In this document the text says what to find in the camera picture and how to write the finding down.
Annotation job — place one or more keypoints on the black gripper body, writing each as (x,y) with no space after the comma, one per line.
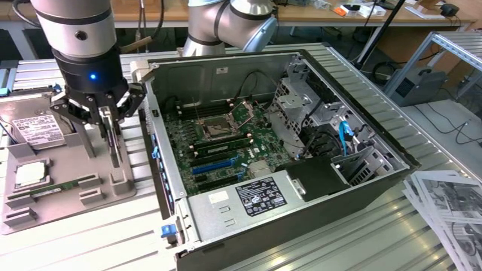
(92,70)

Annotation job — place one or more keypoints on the green nvidia graphics card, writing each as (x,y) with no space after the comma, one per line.
(112,146)

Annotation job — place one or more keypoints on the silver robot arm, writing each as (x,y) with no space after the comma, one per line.
(74,34)

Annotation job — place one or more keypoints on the silver hard disk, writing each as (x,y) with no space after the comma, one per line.
(33,124)

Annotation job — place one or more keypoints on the thin metal locking lever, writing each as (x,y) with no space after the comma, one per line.
(197,113)

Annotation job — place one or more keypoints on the black ram slot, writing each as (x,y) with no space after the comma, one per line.
(204,110)
(220,141)
(201,104)
(221,145)
(203,107)
(204,113)

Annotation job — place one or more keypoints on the wooden desk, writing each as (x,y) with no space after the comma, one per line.
(414,21)
(128,17)

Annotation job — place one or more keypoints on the grey parts rack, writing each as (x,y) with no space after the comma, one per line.
(66,169)

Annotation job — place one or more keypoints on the silver cpu socket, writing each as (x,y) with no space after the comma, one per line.
(217,130)

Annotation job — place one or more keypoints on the silver cpu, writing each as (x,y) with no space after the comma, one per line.
(32,175)

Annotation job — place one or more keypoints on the green ram stick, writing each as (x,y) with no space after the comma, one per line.
(56,188)

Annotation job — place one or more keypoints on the black long expansion slot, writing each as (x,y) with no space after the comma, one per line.
(208,160)
(217,178)
(221,186)

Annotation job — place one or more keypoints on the metal socket cover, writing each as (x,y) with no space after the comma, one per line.
(243,115)

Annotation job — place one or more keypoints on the blue expansion slot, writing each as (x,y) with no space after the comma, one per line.
(211,167)

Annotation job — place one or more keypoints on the green motherboard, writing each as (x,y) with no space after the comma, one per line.
(259,146)

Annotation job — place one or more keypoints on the silver chipset heatsink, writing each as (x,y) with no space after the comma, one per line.
(259,169)

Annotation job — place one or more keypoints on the silver perforated disk bay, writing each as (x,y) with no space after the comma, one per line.
(293,98)

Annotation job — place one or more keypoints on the silver power supply unit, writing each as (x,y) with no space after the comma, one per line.
(211,217)

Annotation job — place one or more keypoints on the blue case latch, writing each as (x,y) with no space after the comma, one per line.
(165,230)

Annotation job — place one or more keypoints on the black plastic fan shroud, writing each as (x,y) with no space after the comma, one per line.
(316,180)

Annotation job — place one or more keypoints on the black open pc case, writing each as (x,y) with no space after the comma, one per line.
(263,242)

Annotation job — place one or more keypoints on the orange white small box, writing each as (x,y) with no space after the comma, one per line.
(339,10)

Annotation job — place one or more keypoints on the silver vented disk bay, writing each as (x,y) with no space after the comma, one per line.
(360,166)

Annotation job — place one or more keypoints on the white black device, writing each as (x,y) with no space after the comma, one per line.
(367,12)

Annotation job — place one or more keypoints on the black tripod pole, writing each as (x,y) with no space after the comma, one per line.
(380,31)

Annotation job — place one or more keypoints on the dark grey equipment box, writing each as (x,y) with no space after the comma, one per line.
(422,90)

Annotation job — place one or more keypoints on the black power adapter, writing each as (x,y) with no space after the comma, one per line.
(448,9)

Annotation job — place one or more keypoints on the stack of printed papers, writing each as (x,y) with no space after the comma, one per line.
(451,203)

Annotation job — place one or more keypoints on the aluminium profile frame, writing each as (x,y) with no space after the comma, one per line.
(459,49)

